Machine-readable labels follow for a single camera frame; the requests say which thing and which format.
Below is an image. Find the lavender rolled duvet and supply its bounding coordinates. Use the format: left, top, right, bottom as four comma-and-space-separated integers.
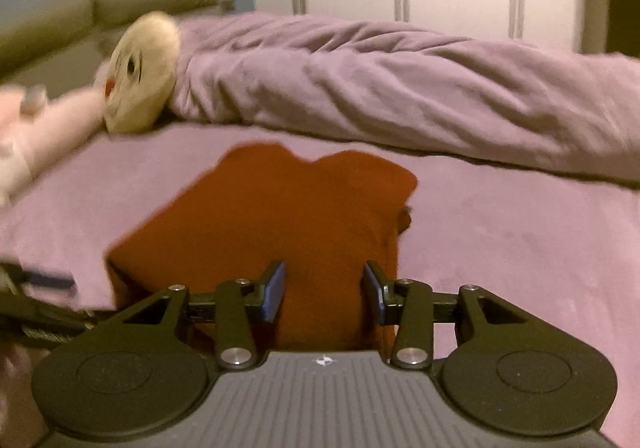
169, 12, 639, 182

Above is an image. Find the cream round face plush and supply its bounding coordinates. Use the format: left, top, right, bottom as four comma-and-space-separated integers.
103, 12, 181, 135

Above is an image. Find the lavender bed sheet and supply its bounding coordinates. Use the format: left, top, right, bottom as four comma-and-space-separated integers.
1, 123, 639, 447

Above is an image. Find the rust orange knit sweater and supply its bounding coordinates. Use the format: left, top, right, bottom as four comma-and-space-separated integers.
105, 144, 418, 353

